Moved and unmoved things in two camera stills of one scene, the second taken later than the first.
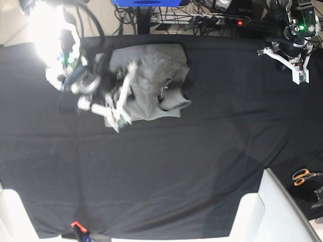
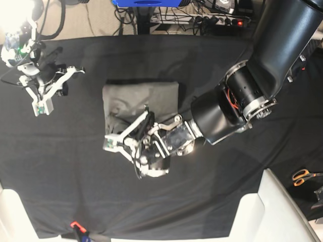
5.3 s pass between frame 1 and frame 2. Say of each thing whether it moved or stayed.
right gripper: moved
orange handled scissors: stayed
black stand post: stayed
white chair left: stayed
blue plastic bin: stayed
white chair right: stayed
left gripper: moved
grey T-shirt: moved
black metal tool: stayed
